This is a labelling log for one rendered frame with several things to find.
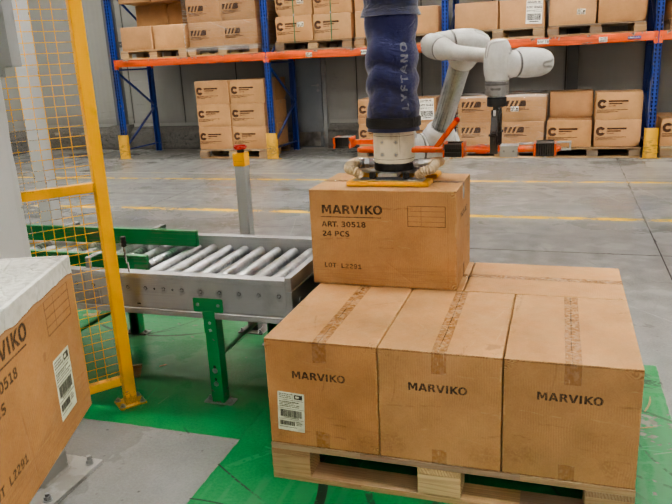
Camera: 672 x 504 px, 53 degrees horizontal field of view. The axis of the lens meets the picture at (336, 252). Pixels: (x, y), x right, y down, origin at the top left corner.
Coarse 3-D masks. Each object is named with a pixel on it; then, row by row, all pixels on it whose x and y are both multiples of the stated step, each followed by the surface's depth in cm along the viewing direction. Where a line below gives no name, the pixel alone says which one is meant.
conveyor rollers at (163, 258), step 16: (32, 240) 389; (160, 256) 338; (176, 256) 336; (192, 256) 334; (208, 256) 333; (224, 256) 343; (240, 256) 339; (256, 256) 336; (272, 256) 333; (288, 256) 329; (304, 256) 326; (208, 272) 310; (224, 272) 307; (240, 272) 304; (256, 272) 316; (272, 272) 310; (288, 272) 305
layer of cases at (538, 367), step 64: (320, 320) 245; (384, 320) 242; (448, 320) 239; (512, 320) 237; (576, 320) 234; (320, 384) 230; (384, 384) 223; (448, 384) 216; (512, 384) 209; (576, 384) 203; (640, 384) 197; (384, 448) 230; (448, 448) 222; (512, 448) 215; (576, 448) 209
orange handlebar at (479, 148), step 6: (354, 144) 314; (480, 144) 273; (486, 144) 270; (360, 150) 284; (366, 150) 283; (372, 150) 282; (414, 150) 277; (420, 150) 276; (426, 150) 275; (432, 150) 274; (438, 150) 274; (468, 150) 270; (474, 150) 269; (480, 150) 268; (486, 150) 268; (498, 150) 266; (522, 150) 263; (528, 150) 263; (558, 150) 260
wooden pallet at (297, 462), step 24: (288, 456) 242; (312, 456) 242; (360, 456) 233; (384, 456) 231; (312, 480) 242; (336, 480) 239; (360, 480) 239; (384, 480) 238; (408, 480) 237; (432, 480) 227; (456, 480) 224; (528, 480) 216; (552, 480) 214
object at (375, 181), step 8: (408, 176) 273; (352, 184) 277; (360, 184) 276; (368, 184) 275; (376, 184) 274; (384, 184) 273; (392, 184) 272; (400, 184) 271; (408, 184) 270; (416, 184) 269; (424, 184) 268
